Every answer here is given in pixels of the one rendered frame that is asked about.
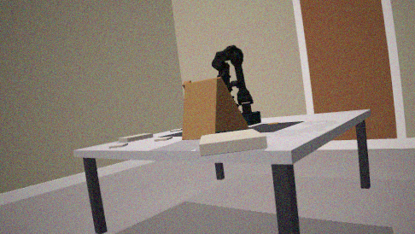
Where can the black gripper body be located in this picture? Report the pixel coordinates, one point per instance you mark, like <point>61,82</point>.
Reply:
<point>229,84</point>

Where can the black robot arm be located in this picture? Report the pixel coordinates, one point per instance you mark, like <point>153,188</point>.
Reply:
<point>236,56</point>

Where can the beige flat rectangular block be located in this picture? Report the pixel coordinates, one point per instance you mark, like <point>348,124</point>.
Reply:
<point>228,142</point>

